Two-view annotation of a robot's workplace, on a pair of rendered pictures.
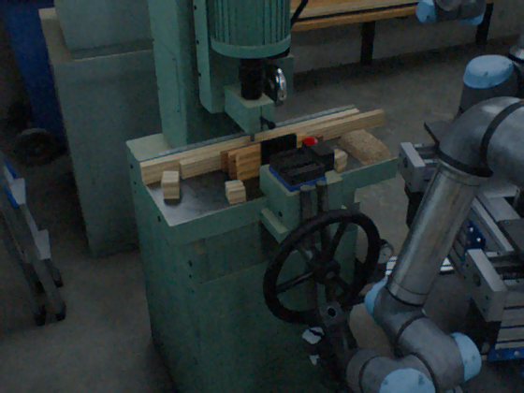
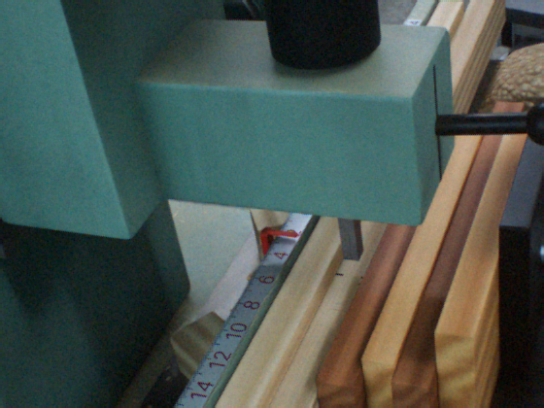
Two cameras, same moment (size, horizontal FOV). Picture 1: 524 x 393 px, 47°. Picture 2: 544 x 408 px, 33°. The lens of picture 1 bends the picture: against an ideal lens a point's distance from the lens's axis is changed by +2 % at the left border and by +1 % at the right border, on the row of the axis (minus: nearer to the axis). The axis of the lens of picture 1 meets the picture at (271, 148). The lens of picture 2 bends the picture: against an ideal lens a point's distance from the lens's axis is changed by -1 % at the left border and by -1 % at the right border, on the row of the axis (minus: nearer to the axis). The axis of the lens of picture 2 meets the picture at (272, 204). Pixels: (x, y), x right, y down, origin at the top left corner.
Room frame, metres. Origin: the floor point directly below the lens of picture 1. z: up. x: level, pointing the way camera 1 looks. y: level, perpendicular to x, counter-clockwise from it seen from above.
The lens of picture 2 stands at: (0.97, 0.30, 1.26)
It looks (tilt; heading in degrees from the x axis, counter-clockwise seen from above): 35 degrees down; 325
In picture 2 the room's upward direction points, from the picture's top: 11 degrees counter-clockwise
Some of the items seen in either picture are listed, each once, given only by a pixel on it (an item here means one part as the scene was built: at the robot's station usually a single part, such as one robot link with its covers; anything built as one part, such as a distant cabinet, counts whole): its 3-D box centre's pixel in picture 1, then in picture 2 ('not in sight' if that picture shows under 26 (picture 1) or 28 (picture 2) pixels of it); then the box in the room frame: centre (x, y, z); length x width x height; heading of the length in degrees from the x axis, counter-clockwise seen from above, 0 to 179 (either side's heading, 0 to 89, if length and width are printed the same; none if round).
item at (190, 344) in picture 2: not in sight; (213, 356); (1.40, 0.08, 0.82); 0.04 x 0.04 x 0.03; 87
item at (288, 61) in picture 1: (273, 75); not in sight; (1.51, -0.01, 1.02); 0.09 x 0.07 x 0.12; 118
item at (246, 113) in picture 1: (249, 109); (300, 126); (1.29, 0.05, 1.03); 0.14 x 0.07 x 0.09; 28
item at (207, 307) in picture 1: (238, 290); not in sight; (1.38, 0.10, 0.36); 0.58 x 0.45 x 0.71; 28
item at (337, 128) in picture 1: (288, 141); (407, 190); (1.32, -0.04, 0.92); 0.58 x 0.02 x 0.04; 118
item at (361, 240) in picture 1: (362, 257); not in sight; (1.27, -0.25, 0.58); 0.12 x 0.08 x 0.08; 28
